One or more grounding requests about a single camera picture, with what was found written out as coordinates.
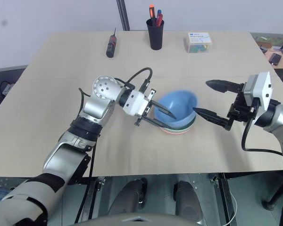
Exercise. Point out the black table leg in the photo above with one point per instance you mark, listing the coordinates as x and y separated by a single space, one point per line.
224 200
89 200

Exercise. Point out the clear box with white label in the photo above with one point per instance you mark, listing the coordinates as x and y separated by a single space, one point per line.
198 42

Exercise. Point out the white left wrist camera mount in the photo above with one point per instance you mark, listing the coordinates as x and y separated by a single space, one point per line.
135 103

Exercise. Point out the grey aluminium profile post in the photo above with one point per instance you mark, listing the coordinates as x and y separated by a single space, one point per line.
123 14

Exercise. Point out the dark rounded robot leg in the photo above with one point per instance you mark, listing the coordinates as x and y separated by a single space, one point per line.
129 195

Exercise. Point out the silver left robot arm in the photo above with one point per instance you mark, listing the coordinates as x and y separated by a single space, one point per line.
101 89

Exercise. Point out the black screwdriver with red marks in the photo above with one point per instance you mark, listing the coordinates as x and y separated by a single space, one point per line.
111 46

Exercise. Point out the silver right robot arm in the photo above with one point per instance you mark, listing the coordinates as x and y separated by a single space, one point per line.
279 117

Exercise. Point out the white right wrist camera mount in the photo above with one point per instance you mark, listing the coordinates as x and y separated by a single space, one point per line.
261 94

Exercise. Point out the green plastic bowl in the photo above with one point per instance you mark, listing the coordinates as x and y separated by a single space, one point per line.
187 127

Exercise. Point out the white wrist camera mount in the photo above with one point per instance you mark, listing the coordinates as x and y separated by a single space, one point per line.
135 103
261 94

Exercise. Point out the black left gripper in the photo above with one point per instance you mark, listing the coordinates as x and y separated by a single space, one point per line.
146 110

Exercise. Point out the black smartphone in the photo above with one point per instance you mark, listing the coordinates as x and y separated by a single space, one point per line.
275 58

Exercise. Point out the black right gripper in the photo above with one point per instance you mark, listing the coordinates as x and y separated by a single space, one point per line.
240 111

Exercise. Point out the blue plastic bowl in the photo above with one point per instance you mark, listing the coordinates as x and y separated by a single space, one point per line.
181 103

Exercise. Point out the small grey electronic device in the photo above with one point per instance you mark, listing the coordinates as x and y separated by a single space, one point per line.
7 88

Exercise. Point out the black pen cup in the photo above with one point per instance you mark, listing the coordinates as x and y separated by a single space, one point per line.
155 37

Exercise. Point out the black stand base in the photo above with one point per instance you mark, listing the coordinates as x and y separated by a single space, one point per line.
277 195

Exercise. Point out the pink plastic bowl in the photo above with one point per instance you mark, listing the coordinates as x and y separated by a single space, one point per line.
177 133

